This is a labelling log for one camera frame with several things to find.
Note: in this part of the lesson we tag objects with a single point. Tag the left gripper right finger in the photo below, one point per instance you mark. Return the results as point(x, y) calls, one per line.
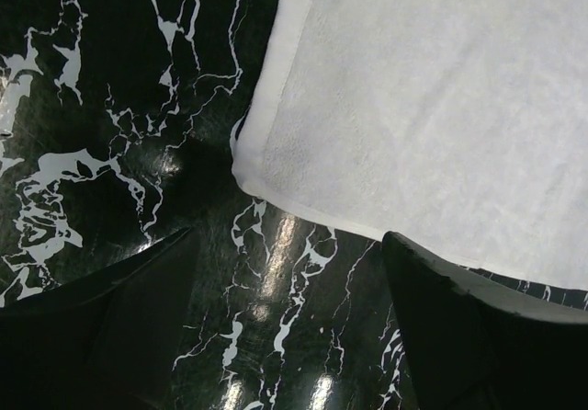
point(472, 343)

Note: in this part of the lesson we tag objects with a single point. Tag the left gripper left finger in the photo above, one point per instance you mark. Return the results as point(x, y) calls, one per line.
point(105, 341)

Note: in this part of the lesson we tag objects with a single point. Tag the small white towel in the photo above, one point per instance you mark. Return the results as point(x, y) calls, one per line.
point(461, 124)

